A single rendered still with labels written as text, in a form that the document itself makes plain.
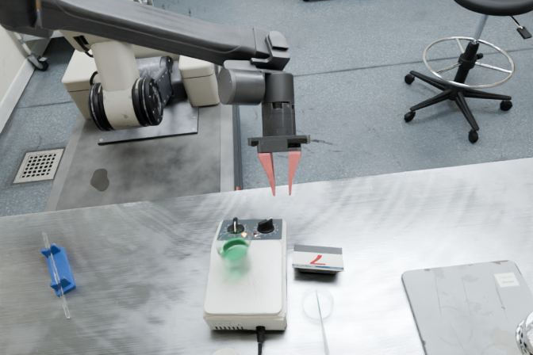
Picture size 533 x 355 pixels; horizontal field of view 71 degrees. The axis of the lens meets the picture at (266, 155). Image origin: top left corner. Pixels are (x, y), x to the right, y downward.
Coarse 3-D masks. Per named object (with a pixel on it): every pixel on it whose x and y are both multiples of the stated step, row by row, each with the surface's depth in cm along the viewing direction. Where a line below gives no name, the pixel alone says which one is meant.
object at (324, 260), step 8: (296, 256) 68; (304, 256) 68; (312, 256) 68; (320, 256) 68; (328, 256) 68; (336, 256) 68; (304, 264) 65; (312, 264) 65; (320, 264) 65; (328, 264) 65; (336, 264) 65
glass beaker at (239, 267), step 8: (224, 232) 57; (232, 232) 57; (240, 232) 57; (248, 232) 56; (216, 240) 55; (224, 240) 58; (248, 240) 57; (216, 248) 55; (248, 248) 54; (248, 256) 56; (224, 264) 56; (232, 264) 55; (240, 264) 55; (248, 264) 57; (232, 272) 57; (240, 272) 57; (248, 272) 59
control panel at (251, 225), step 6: (222, 222) 72; (228, 222) 72; (240, 222) 71; (246, 222) 71; (252, 222) 71; (258, 222) 71; (276, 222) 71; (222, 228) 70; (246, 228) 69; (252, 228) 69; (276, 228) 68; (258, 234) 67; (264, 234) 67; (270, 234) 67; (276, 234) 67
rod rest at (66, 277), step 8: (56, 248) 72; (56, 256) 73; (64, 256) 73; (48, 264) 72; (56, 264) 72; (64, 264) 71; (64, 272) 70; (64, 280) 67; (72, 280) 69; (56, 288) 67; (64, 288) 68; (72, 288) 69
